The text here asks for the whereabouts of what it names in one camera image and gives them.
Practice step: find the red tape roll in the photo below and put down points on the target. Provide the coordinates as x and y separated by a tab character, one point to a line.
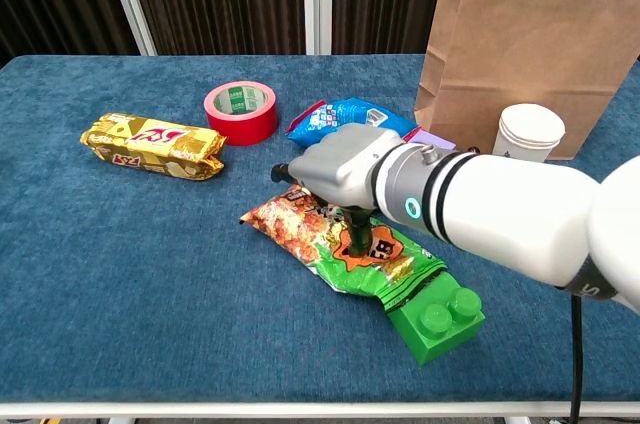
240	129

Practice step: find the green toy brick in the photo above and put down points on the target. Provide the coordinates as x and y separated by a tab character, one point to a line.
435	334

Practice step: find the purple foam block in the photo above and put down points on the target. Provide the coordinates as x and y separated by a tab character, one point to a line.
435	139

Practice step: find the gold biscuit packet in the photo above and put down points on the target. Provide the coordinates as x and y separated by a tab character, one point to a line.
150	144

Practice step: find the blue snack bag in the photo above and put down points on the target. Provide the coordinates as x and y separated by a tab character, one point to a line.
340	114

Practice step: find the orange green snack bag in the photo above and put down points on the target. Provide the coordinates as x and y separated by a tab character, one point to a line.
295	229

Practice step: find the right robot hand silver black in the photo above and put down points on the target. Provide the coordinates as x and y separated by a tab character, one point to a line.
340	169

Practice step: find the white paper cup stack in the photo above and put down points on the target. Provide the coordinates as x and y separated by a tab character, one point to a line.
530	129

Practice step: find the brown paper bag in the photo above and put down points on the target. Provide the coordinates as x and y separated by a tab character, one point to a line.
525	44

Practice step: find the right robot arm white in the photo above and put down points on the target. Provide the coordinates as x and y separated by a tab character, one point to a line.
500	204

